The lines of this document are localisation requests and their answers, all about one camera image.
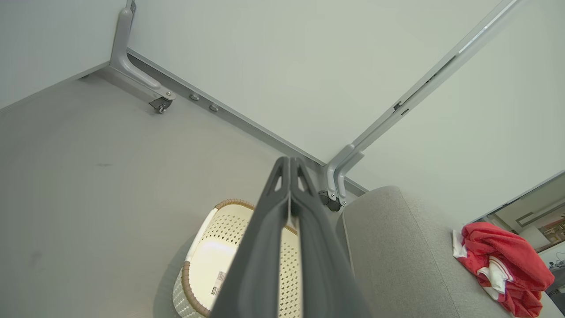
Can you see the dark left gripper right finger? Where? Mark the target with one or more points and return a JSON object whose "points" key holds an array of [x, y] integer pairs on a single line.
{"points": [[322, 274]]}

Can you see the grey fabric sofa cushion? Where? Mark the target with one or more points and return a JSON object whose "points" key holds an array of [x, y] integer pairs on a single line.
{"points": [[397, 256]]}

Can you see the black caster wheel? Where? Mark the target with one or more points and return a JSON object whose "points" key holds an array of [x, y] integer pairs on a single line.
{"points": [[161, 105], [331, 202]]}

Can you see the grey partition foot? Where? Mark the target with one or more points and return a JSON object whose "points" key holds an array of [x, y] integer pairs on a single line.
{"points": [[342, 176], [128, 62], [332, 176]]}

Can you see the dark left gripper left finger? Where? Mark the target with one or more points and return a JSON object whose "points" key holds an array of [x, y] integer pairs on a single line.
{"points": [[256, 265]]}

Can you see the red garment with white collar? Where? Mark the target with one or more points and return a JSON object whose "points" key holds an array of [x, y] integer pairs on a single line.
{"points": [[523, 300]]}

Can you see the red garment with white trim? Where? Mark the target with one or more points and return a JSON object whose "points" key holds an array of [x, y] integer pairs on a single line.
{"points": [[503, 243]]}

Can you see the white perforated laundry basket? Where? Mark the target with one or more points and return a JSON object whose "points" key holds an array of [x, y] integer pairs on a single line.
{"points": [[212, 251]]}

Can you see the white paper label sticker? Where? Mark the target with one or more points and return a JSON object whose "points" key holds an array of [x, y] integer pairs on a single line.
{"points": [[219, 282]]}

